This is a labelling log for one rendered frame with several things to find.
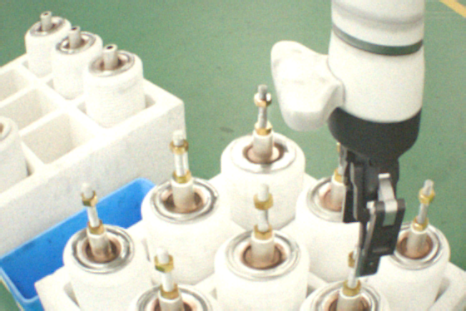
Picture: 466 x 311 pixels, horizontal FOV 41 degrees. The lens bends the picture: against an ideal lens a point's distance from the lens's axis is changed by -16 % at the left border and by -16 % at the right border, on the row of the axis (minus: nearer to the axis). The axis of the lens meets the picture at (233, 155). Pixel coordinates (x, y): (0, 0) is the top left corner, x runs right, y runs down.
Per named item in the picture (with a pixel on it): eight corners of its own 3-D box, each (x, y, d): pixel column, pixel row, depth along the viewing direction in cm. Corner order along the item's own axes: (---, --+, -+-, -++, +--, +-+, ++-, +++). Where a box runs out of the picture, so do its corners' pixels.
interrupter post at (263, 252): (249, 250, 72) (249, 227, 70) (273, 248, 72) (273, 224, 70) (251, 267, 70) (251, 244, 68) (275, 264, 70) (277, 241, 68)
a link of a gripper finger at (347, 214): (369, 189, 59) (364, 221, 61) (368, 184, 59) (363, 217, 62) (345, 191, 59) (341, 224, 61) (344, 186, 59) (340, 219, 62)
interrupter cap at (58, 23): (55, 17, 121) (54, 13, 121) (71, 25, 117) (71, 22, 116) (23, 32, 117) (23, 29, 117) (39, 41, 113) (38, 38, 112)
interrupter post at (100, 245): (101, 263, 70) (96, 240, 68) (87, 252, 72) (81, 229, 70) (116, 251, 72) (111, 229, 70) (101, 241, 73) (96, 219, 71)
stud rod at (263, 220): (257, 243, 70) (256, 183, 66) (267, 241, 71) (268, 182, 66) (258, 249, 70) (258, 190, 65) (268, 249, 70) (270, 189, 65)
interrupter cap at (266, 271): (220, 236, 74) (220, 231, 73) (294, 228, 74) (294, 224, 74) (228, 287, 68) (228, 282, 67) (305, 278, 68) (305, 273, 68)
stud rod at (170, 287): (178, 302, 64) (169, 247, 59) (174, 308, 63) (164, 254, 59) (169, 298, 64) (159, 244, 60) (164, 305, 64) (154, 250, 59)
